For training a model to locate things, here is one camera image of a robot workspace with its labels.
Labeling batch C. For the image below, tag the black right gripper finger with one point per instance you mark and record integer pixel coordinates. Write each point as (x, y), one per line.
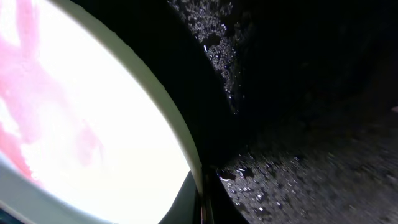
(185, 208)

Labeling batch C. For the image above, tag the pale green plate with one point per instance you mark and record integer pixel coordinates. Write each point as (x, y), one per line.
(88, 133)

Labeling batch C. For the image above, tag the black round tray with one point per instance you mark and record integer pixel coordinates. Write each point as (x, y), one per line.
(292, 104)

